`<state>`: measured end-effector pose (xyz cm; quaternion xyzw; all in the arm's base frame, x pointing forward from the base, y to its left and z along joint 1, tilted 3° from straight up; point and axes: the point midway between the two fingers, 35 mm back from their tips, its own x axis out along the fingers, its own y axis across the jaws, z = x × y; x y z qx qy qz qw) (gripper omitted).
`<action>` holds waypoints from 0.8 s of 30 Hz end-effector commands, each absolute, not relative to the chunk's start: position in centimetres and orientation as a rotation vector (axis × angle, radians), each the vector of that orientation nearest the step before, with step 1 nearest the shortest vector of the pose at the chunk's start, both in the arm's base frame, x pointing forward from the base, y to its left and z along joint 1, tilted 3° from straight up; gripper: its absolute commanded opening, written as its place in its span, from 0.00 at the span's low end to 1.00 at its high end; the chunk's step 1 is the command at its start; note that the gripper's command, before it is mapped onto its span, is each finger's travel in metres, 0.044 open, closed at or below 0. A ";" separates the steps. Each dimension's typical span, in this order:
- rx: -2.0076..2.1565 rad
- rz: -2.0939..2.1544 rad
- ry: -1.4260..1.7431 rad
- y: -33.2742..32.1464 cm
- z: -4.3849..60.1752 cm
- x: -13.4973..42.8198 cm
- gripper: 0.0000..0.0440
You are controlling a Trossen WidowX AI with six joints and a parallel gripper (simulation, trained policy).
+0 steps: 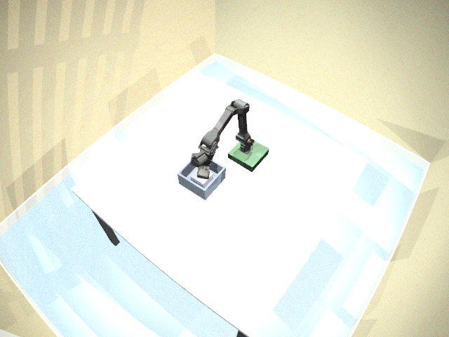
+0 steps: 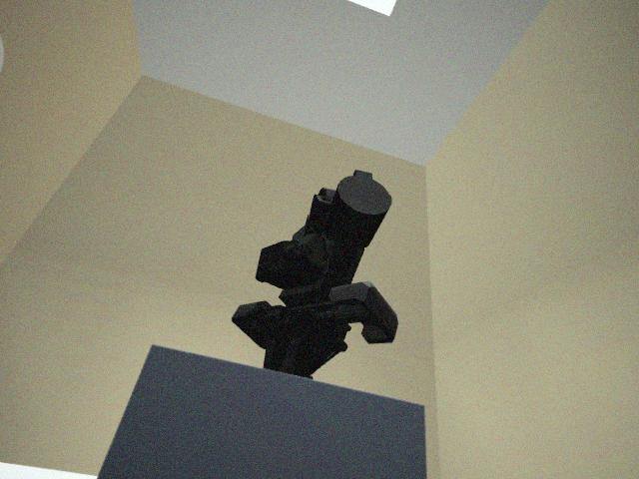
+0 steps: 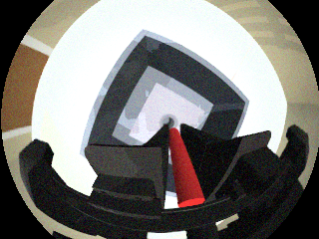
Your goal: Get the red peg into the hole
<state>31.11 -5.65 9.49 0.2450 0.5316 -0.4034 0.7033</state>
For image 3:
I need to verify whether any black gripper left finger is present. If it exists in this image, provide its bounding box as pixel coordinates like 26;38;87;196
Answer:
84;123;168;208

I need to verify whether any red peg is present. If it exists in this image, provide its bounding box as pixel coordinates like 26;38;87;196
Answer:
168;127;204;207

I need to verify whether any white flat plate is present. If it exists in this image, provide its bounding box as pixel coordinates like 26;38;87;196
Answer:
129;83;204;143

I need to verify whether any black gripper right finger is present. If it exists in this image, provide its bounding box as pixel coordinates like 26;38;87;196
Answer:
179;123;271;203

